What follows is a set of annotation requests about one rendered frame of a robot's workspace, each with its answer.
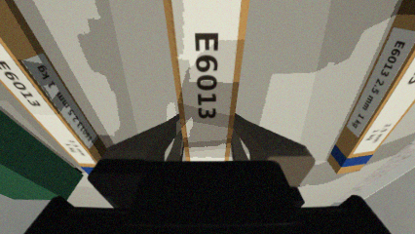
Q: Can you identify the dark green flat block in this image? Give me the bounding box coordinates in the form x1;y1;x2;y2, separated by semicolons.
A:
0;110;84;200

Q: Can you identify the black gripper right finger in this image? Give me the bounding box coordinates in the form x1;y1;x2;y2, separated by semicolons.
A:
231;113;316;188

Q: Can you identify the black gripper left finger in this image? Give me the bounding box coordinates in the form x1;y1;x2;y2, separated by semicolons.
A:
99;114;184;161

